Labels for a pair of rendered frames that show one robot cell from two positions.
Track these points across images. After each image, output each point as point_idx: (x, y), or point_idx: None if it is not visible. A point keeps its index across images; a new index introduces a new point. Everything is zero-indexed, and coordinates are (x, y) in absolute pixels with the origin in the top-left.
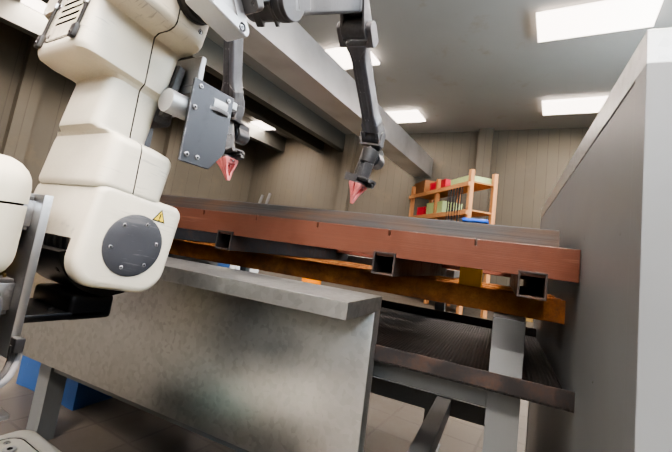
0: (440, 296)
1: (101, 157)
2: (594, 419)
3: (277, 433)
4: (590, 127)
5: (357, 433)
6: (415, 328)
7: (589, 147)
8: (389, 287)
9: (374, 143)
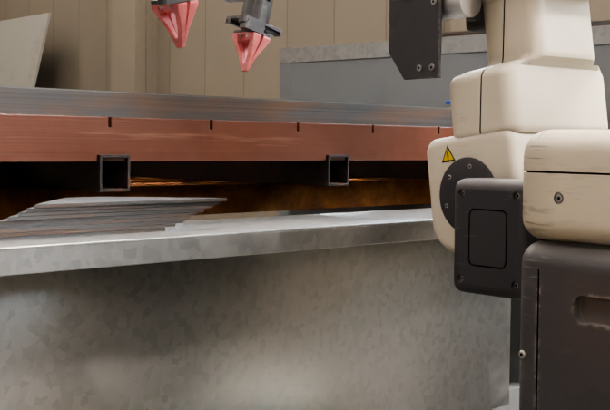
0: None
1: (603, 101)
2: None
3: (451, 388)
4: (609, 25)
5: (508, 346)
6: None
7: (609, 43)
8: (422, 196)
9: None
